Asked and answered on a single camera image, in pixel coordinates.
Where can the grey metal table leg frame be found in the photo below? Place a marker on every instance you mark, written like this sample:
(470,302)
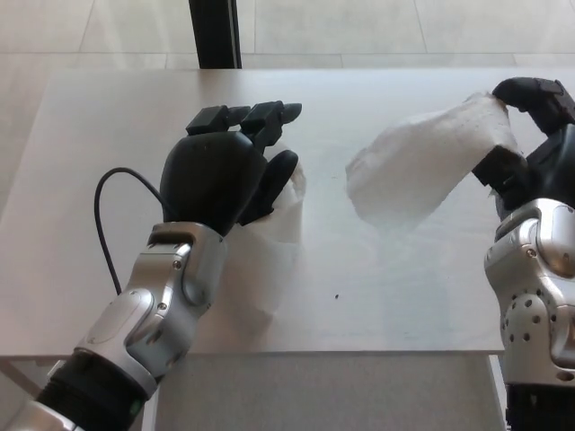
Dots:
(27,375)

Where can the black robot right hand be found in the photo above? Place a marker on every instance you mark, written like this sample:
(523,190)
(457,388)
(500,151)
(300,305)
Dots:
(552,170)

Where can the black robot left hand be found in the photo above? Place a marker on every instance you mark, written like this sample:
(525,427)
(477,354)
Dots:
(206,179)

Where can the black vertical pillar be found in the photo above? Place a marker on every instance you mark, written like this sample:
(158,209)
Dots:
(215,36)

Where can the white toilet paper roll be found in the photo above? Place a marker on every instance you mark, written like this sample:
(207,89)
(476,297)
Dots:
(278,251)

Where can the torn white toilet paper piece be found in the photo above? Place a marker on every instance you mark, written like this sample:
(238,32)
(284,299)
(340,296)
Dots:
(418,166)

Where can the white metal table leg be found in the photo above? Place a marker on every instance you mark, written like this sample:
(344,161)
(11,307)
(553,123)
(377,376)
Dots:
(150,413)
(498,386)

